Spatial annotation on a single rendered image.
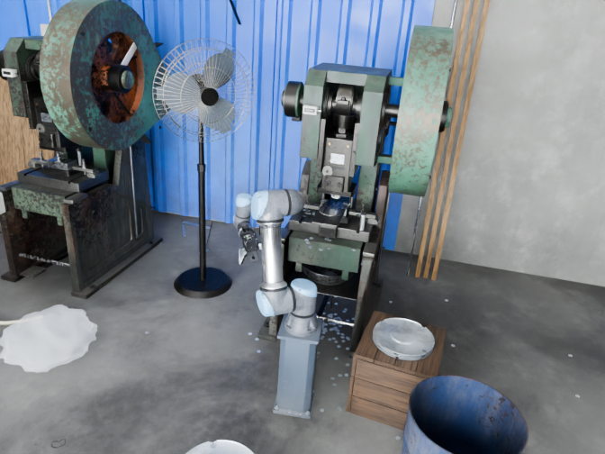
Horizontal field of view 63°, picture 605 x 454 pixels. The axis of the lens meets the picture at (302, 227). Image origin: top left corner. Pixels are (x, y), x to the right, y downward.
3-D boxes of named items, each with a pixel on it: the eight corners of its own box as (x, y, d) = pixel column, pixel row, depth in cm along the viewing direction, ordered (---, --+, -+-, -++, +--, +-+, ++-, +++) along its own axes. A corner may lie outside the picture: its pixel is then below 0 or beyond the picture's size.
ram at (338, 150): (347, 195, 262) (352, 140, 250) (319, 190, 265) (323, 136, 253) (351, 185, 277) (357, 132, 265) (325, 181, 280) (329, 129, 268)
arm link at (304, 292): (320, 313, 220) (322, 286, 214) (292, 319, 214) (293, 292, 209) (309, 299, 230) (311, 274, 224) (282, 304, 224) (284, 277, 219)
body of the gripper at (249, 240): (242, 241, 228) (237, 227, 237) (245, 255, 233) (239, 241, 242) (257, 236, 229) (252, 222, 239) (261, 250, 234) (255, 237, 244)
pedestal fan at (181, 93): (229, 313, 310) (231, 43, 245) (134, 294, 322) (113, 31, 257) (283, 234, 420) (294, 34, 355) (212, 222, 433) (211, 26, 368)
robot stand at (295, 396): (311, 419, 235) (318, 341, 217) (272, 413, 237) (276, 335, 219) (315, 392, 252) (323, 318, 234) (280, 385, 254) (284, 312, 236)
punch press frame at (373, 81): (353, 327, 278) (387, 81, 223) (280, 313, 286) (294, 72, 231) (370, 264, 349) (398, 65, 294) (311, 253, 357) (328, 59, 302)
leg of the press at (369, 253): (367, 362, 276) (391, 213, 240) (347, 358, 279) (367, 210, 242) (383, 282, 359) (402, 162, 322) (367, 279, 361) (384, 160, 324)
